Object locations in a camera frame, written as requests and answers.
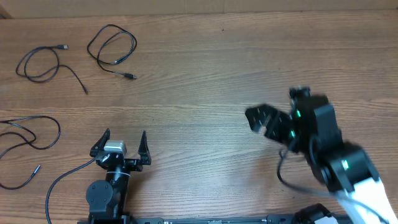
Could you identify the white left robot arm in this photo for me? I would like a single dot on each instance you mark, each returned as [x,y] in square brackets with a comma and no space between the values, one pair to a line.
[107,197]

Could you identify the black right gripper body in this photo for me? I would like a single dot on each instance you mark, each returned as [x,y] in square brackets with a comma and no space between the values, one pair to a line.
[280,128]

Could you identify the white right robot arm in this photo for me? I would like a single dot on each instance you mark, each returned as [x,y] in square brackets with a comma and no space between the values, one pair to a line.
[343,167]

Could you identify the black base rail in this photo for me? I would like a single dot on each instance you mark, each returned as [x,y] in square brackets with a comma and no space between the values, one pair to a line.
[313,214]

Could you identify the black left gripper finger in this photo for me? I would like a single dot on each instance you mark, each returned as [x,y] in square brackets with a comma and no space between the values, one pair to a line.
[99,145]
[143,150]

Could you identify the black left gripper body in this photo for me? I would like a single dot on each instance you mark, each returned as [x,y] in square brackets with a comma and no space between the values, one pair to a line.
[132,165]

